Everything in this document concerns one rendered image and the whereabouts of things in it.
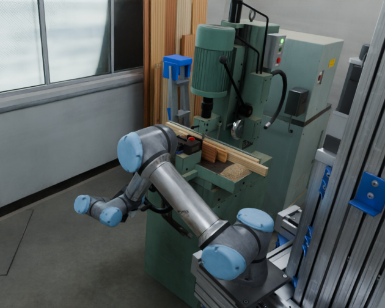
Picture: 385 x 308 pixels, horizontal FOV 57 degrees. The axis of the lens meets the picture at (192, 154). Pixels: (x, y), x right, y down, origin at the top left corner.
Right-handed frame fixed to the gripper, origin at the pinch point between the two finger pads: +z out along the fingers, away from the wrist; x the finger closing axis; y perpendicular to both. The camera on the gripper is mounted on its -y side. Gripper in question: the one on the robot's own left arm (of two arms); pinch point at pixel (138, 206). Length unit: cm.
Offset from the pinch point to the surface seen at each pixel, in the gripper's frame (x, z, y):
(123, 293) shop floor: -13, 37, 59
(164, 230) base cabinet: -2.8, 34.7, 13.5
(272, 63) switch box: 21, 26, -90
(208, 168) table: 20.4, 11.1, -29.7
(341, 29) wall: -15, 196, -193
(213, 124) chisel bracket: 7, 20, -51
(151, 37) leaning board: -121, 79, -105
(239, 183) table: 36.1, 14.7, -29.9
